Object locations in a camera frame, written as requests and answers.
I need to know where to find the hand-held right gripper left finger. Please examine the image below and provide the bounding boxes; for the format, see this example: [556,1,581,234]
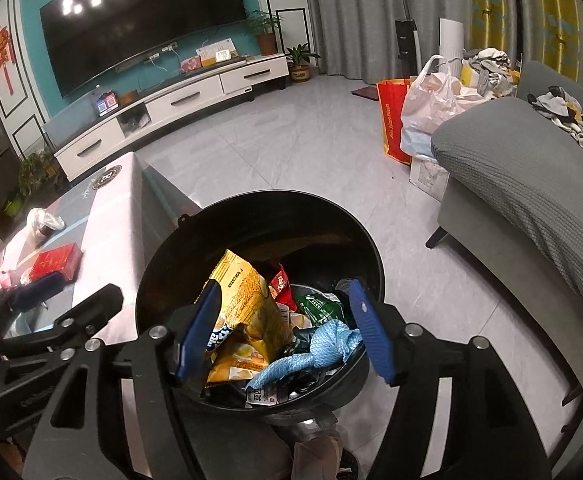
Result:
[22,280,225,480]

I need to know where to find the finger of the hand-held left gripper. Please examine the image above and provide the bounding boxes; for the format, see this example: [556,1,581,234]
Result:
[0,272,68,333]
[0,284,124,361]

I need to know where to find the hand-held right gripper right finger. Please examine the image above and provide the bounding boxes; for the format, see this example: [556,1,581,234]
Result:
[346,279,555,480]

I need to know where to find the red cardboard box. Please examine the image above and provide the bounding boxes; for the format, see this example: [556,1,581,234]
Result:
[29,242,82,283]

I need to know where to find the pink plastic bag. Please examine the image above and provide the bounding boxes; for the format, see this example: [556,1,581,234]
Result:
[0,267,22,301]

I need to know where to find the light blue cloth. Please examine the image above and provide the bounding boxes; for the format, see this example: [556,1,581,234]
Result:
[246,320,363,391]

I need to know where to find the green foil packet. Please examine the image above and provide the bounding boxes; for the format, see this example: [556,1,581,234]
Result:
[294,291,347,326]

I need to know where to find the yellow chip bag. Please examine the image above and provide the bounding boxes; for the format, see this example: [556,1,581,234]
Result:
[204,249,297,386]

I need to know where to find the dark green packet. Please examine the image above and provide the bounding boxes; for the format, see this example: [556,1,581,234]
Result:
[284,327,319,361]

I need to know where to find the small white plastic bag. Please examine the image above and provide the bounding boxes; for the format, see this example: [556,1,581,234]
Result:
[26,207,66,241]

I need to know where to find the red snack packet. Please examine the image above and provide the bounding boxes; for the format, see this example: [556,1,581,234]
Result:
[270,263,297,313]

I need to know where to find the white printed packet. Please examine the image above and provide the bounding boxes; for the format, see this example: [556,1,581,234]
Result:
[244,387,302,409]

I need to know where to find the black plastic bucket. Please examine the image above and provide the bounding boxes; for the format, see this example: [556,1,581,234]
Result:
[136,190,385,413]

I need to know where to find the large plant in dark pot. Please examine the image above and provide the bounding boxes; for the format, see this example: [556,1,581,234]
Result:
[2,152,67,218]

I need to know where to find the person's pink trousers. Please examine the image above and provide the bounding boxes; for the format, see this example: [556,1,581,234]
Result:
[291,435,343,480]

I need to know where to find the white cardboard box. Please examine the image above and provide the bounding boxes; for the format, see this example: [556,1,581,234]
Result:
[409,152,452,203]

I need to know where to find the glass fish tank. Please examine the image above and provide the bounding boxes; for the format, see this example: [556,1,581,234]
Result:
[43,105,100,146]

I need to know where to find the grey sofa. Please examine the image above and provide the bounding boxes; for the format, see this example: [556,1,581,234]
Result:
[426,60,583,396]

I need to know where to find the red shopping bag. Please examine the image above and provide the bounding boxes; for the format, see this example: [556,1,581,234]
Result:
[376,78,415,166]

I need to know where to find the white TV cabinet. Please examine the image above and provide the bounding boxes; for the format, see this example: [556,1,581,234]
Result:
[44,54,290,183]

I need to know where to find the large white shopping bag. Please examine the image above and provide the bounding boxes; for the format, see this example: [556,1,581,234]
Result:
[400,55,492,158]

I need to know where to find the white power strip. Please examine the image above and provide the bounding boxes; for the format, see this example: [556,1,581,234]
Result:
[116,44,180,72]

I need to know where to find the small potted plant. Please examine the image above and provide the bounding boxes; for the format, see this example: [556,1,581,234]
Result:
[286,44,321,81]

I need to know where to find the white desk calendar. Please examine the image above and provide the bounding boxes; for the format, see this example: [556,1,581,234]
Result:
[196,39,237,67]

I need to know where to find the large black television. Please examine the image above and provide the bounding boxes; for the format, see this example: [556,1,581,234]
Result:
[39,0,248,100]

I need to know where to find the striped clothes pile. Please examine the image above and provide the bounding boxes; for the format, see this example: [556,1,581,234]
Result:
[464,47,519,98]

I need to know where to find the upright vacuum cleaner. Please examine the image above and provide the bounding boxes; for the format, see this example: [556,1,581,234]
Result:
[382,0,419,58]

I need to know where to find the grey and yellow clothes heap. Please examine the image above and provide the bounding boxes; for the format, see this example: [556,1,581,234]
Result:
[529,86,583,163]

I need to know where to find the tall potted plant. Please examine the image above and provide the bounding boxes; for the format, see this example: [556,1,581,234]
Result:
[244,10,283,57]

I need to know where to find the white air purifier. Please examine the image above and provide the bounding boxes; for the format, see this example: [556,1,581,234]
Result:
[439,17,466,61]

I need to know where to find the grey curtains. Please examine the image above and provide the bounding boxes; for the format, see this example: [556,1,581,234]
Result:
[301,0,583,81]

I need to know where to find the yellow patterned curtain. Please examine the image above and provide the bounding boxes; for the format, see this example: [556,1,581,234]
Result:
[466,0,519,61]
[539,0,583,68]

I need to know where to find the red knot wall decoration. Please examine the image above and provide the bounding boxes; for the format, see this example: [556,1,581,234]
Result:
[0,22,17,96]

